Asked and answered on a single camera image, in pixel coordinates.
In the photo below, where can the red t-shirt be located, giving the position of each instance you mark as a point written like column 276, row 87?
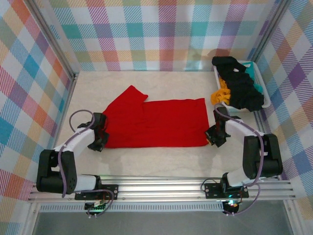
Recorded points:
column 159, row 124

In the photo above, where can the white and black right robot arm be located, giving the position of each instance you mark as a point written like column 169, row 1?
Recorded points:
column 274, row 156

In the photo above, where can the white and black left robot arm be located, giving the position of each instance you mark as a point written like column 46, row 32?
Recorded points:
column 80, row 137

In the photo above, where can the yellow t-shirt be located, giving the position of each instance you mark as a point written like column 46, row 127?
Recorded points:
column 220, row 96

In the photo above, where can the black t-shirt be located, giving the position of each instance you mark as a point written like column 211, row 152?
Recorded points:
column 242, row 88

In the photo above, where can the white plastic basket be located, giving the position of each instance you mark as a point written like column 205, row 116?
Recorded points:
column 265, row 98

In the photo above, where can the left controller circuit board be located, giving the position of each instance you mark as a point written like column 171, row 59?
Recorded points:
column 96, row 206

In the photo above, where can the controller circuit board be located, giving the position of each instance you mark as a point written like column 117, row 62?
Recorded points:
column 231, row 205
column 96, row 206

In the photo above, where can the right controller circuit board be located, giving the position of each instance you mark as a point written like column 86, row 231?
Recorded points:
column 231, row 205

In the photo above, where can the teal t-shirt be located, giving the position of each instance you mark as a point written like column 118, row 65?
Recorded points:
column 252, row 69

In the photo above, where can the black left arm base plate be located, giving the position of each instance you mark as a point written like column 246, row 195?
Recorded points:
column 111, row 191

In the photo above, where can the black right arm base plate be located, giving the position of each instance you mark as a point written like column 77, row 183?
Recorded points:
column 212, row 191

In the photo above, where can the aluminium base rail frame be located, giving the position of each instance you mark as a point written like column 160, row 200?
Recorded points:
column 159, row 189

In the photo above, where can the aluminium corner post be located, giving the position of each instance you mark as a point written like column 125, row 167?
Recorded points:
column 51, row 34
column 271, row 27

